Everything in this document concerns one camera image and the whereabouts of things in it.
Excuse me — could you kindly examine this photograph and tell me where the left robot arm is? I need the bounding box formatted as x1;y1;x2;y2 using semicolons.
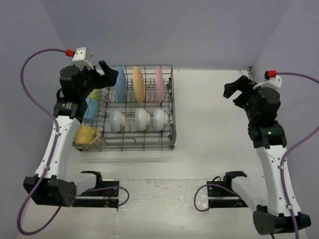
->
23;61;119;207

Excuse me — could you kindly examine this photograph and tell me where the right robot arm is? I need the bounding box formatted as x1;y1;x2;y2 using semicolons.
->
222;76;311;235

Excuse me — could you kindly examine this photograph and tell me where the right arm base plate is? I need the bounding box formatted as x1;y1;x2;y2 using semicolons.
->
207;186;248;209

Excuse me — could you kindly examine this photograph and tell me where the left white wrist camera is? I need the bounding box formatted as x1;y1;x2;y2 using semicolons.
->
72;47;94;70

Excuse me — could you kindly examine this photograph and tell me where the pink plate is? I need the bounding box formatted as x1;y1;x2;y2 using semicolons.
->
156;66;163;103

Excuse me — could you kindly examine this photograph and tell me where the white bowl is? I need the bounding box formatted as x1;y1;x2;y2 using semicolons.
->
154;108;168;132
135;108;150;131
110;109;126;133

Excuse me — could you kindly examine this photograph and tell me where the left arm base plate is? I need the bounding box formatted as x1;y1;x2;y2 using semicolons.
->
72;178;119;209

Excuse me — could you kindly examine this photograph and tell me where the green mug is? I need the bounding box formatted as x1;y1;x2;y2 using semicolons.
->
87;89;101;101

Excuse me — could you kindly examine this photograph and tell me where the blue plate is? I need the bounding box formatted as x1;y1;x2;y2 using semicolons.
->
116;66;126;104

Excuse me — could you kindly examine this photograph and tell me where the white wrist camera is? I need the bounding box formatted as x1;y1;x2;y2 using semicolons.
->
72;47;94;70
253;76;282;91

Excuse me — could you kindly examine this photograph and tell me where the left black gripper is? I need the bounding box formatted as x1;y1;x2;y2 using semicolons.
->
77;60;119;98

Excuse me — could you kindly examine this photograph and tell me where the yellow mug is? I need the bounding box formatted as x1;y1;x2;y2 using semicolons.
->
75;124;101;144

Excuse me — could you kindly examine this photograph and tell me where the grey wire dish rack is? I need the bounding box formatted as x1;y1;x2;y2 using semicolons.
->
73;65;176;151

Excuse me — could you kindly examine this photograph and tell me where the orange yellow plate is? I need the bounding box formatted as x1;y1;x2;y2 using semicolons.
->
133;66;146;103

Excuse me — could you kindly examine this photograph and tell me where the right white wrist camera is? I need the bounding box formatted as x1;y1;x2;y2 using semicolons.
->
253;76;282;91

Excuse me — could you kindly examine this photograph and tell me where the blue mug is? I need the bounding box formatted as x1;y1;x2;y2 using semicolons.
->
83;98;99;122

